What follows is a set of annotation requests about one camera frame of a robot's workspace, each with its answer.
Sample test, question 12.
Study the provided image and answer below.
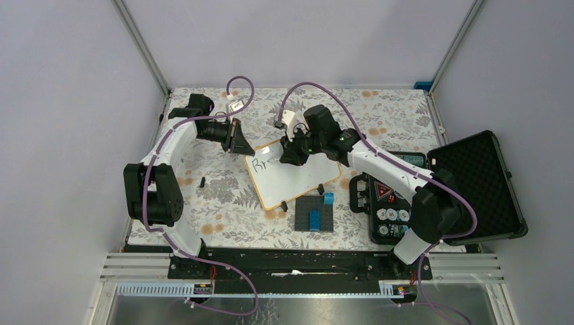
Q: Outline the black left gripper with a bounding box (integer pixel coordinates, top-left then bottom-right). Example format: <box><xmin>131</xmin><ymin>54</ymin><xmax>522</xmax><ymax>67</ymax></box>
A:
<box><xmin>198</xmin><ymin>117</ymin><xmax>255</xmax><ymax>156</ymax></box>

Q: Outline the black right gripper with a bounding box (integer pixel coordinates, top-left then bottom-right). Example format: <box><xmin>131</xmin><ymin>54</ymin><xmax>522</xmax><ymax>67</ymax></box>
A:
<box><xmin>280</xmin><ymin>126</ymin><xmax>326</xmax><ymax>167</ymax></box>

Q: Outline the yellow framed whiteboard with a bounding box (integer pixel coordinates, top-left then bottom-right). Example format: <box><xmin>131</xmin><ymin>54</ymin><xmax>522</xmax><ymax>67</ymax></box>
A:
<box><xmin>244</xmin><ymin>140</ymin><xmax>342</xmax><ymax>211</ymax></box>

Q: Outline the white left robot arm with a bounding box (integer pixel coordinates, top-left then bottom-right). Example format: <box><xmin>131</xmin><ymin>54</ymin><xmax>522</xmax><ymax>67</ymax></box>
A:
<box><xmin>123</xmin><ymin>93</ymin><xmax>255</xmax><ymax>278</ymax></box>

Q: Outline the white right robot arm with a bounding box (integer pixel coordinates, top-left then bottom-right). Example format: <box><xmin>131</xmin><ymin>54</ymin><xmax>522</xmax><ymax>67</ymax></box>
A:
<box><xmin>275</xmin><ymin>105</ymin><xmax>463</xmax><ymax>279</ymax></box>

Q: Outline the dark grey brick baseplate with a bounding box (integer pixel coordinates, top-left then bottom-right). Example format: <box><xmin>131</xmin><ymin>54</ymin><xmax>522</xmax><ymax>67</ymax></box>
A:
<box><xmin>294</xmin><ymin>192</ymin><xmax>334</xmax><ymax>232</ymax></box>

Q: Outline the light blue toy brick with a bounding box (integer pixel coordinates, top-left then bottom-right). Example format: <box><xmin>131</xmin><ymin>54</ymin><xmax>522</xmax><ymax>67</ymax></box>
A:
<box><xmin>323</xmin><ymin>192</ymin><xmax>334</xmax><ymax>206</ymax></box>

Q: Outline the black poker chip case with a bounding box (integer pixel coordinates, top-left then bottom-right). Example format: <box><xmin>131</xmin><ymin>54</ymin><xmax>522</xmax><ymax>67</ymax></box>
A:
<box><xmin>349</xmin><ymin>130</ymin><xmax>529</xmax><ymax>246</ymax></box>

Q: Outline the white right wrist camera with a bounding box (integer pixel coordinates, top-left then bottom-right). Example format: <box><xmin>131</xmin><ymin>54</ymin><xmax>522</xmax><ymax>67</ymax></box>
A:
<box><xmin>273</xmin><ymin>110</ymin><xmax>298</xmax><ymax>131</ymax></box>

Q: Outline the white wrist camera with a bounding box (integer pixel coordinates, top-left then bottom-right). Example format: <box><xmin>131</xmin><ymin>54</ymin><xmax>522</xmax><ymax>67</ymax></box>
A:
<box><xmin>273</xmin><ymin>110</ymin><xmax>298</xmax><ymax>131</ymax></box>
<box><xmin>226</xmin><ymin>100</ymin><xmax>244</xmax><ymax>113</ymax></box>

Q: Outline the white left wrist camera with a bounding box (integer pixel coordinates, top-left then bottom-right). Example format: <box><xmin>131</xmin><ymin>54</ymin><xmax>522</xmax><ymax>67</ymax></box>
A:
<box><xmin>226</xmin><ymin>100</ymin><xmax>244</xmax><ymax>113</ymax></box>

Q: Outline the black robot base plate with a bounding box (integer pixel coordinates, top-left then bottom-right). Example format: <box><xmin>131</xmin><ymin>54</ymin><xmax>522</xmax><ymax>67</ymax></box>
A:
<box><xmin>168</xmin><ymin>247</ymin><xmax>418</xmax><ymax>294</ymax></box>

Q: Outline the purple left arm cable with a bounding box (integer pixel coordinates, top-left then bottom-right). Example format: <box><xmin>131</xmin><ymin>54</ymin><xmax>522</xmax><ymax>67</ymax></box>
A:
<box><xmin>141</xmin><ymin>74</ymin><xmax>260</xmax><ymax>317</ymax></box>

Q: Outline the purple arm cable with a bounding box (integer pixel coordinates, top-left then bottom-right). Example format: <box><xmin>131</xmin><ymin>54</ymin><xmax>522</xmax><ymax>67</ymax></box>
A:
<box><xmin>274</xmin><ymin>81</ymin><xmax>479</xmax><ymax>325</ymax></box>
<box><xmin>141</xmin><ymin>74</ymin><xmax>260</xmax><ymax>317</ymax></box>

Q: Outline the blue corner bracket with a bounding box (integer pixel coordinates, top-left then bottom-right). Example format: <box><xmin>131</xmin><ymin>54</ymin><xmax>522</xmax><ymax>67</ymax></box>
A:
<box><xmin>413</xmin><ymin>81</ymin><xmax>433</xmax><ymax>92</ymax></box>

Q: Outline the white slotted cable duct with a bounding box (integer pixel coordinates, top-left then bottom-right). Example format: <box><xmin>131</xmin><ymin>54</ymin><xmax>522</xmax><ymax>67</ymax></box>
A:
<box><xmin>115</xmin><ymin>281</ymin><xmax>405</xmax><ymax>299</ymax></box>

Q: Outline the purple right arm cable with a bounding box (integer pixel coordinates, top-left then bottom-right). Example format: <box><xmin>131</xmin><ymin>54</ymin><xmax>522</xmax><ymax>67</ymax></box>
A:
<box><xmin>274</xmin><ymin>81</ymin><xmax>479</xmax><ymax>325</ymax></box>

